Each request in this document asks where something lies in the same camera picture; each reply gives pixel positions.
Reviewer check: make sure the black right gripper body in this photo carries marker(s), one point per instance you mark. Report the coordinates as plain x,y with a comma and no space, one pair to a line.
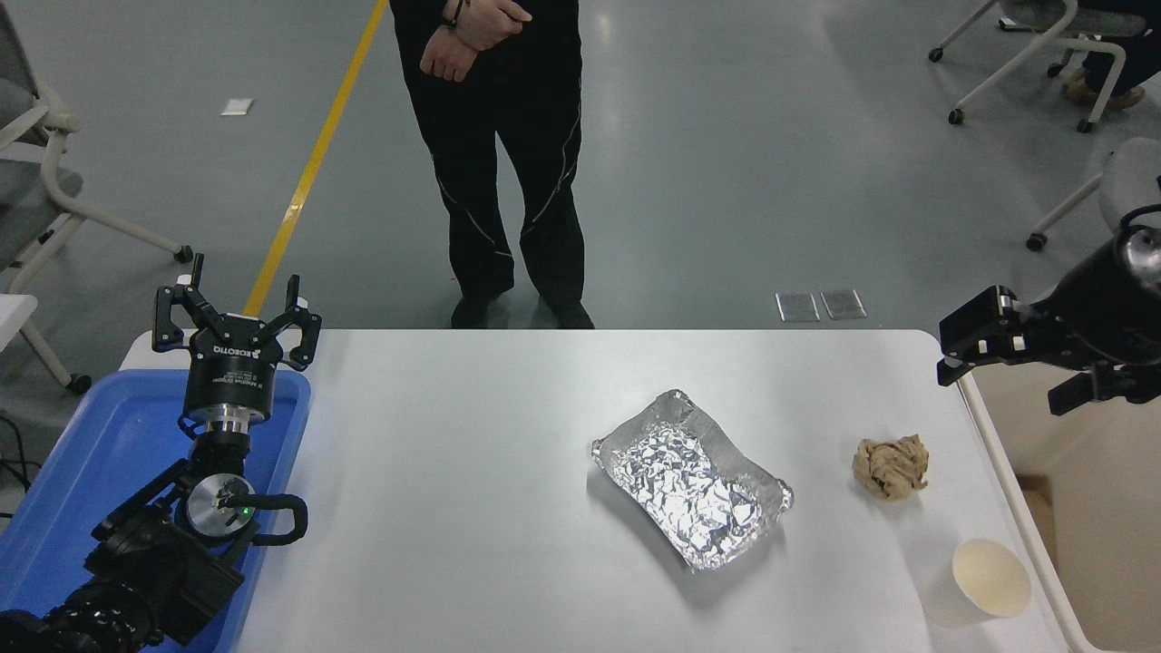
1107,317

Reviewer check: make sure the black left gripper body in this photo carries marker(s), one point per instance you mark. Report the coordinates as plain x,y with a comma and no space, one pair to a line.
228,378

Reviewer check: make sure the white paper cup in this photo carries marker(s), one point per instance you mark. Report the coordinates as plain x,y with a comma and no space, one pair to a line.
984,582

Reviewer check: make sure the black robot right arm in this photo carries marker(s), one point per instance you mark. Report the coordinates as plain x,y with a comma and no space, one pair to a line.
1147,258

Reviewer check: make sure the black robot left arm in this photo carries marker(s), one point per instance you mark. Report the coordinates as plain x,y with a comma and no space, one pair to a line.
154,562

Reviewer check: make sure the standing person's left hand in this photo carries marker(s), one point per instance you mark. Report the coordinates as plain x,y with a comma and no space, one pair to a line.
449,59

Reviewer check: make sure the standing person's right hand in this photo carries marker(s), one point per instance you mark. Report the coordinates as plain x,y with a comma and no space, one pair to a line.
490,23

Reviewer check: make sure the large pale bin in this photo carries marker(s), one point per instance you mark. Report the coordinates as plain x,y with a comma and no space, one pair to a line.
1088,508

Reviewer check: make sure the metal floor plate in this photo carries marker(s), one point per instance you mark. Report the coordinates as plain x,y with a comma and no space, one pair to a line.
798,307
843,305

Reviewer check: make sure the grey white office chair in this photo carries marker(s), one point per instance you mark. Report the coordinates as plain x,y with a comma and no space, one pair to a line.
1134,177
1052,41
27,195

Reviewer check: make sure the blue plastic tray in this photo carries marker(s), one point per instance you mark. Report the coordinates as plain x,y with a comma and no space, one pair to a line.
100,444

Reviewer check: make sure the crumpled tan paper ball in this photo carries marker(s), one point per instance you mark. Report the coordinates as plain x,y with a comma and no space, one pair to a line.
891,467

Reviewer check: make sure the white side table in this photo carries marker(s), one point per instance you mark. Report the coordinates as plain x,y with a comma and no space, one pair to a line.
14,313

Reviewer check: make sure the seated person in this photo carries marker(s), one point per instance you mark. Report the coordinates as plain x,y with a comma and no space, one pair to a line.
1120,68

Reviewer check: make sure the standing person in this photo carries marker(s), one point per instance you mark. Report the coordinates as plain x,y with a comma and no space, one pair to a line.
508,154

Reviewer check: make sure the crumpled foil tray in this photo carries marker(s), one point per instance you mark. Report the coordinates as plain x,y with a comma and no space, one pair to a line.
689,481

